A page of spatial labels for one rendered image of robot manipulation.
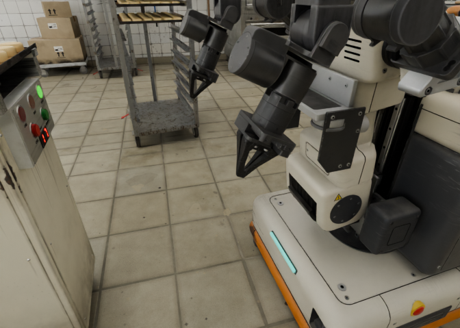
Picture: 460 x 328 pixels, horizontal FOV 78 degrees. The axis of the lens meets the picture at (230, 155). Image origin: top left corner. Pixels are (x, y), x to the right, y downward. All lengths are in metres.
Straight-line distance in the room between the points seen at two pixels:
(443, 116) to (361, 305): 0.55
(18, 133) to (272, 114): 0.53
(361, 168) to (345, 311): 0.40
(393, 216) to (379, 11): 0.55
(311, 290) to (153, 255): 0.74
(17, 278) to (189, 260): 0.68
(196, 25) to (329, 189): 0.56
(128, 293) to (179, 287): 0.20
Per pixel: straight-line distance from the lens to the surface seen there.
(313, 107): 0.67
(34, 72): 0.95
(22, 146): 0.75
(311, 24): 0.42
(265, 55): 0.40
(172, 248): 1.42
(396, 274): 1.09
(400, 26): 0.48
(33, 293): 0.97
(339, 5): 0.44
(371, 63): 0.67
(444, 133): 0.90
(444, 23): 0.58
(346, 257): 1.07
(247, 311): 1.22
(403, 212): 0.90
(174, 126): 2.18
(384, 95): 0.79
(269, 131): 0.44
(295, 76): 0.43
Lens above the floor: 1.05
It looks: 31 degrees down
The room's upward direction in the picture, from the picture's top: straight up
